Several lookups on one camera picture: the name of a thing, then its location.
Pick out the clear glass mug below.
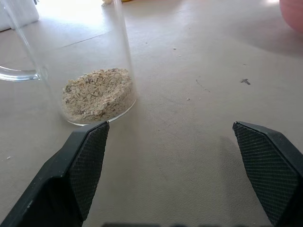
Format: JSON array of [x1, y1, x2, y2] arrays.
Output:
[[0, 0, 137, 126]]

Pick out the white foam block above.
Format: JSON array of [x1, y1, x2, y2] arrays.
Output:
[[0, 0, 40, 32]]

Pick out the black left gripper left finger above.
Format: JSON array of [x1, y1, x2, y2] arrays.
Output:
[[0, 121, 110, 227]]

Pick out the oat flakes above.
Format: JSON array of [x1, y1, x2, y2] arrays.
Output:
[[61, 68, 136, 124]]

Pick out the pink round object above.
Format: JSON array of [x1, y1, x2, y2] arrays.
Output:
[[279, 0, 303, 33]]

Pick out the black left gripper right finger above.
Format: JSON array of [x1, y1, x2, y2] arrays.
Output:
[[232, 121, 303, 227]]

